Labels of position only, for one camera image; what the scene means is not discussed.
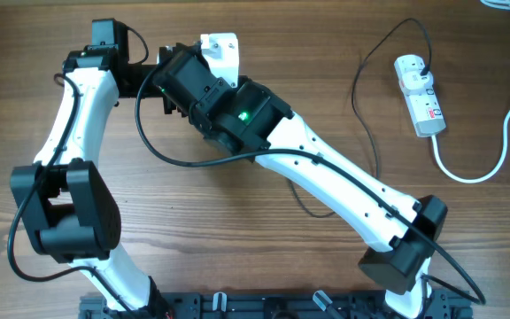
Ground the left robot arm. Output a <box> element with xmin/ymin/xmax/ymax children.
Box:
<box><xmin>6</xmin><ymin>19</ymin><xmax>175</xmax><ymax>318</ymax></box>

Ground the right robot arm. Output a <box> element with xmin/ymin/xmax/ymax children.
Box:
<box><xmin>151</xmin><ymin>43</ymin><xmax>447</xmax><ymax>318</ymax></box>

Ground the white power strip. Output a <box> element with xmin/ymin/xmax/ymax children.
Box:
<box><xmin>394</xmin><ymin>54</ymin><xmax>446</xmax><ymax>137</ymax></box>

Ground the white charger plug adapter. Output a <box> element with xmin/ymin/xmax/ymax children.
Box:
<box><xmin>399</xmin><ymin>70</ymin><xmax>433</xmax><ymax>96</ymax></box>

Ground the black charger cable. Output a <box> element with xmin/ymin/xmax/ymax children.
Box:
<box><xmin>285</xmin><ymin>17</ymin><xmax>433</xmax><ymax>219</ymax></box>

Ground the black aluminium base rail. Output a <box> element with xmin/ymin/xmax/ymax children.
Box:
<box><xmin>78</xmin><ymin>289</ymin><xmax>474</xmax><ymax>319</ymax></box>

